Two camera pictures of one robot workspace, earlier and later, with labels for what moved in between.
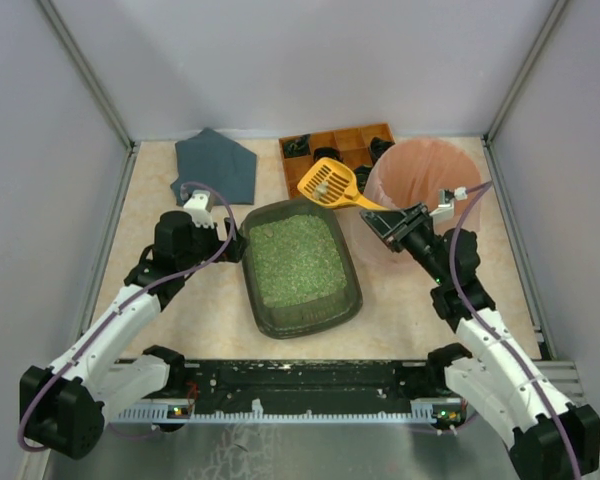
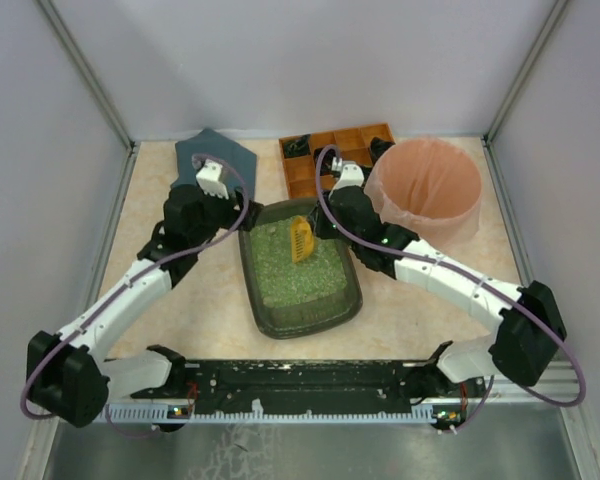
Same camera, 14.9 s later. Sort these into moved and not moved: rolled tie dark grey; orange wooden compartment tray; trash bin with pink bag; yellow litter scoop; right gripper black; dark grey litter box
Moved: right gripper black; yellow litter scoop
Not moved: rolled tie dark grey; dark grey litter box; trash bin with pink bag; orange wooden compartment tray
